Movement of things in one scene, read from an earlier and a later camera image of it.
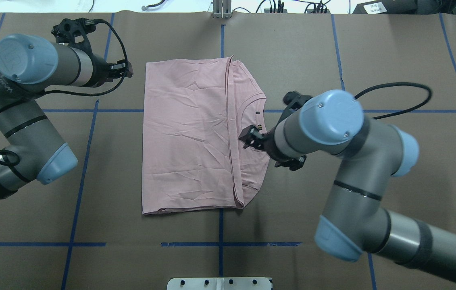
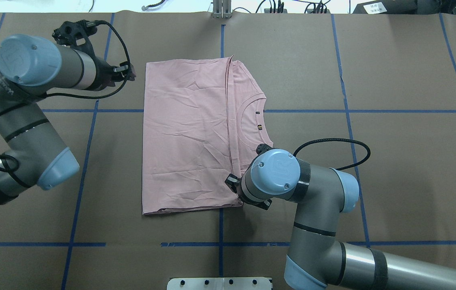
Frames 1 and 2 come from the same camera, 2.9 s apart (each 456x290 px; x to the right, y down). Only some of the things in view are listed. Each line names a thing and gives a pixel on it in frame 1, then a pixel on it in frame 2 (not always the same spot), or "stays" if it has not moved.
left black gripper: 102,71 stays
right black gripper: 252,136 → 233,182
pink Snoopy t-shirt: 195,110 stays
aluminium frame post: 222,9 stays
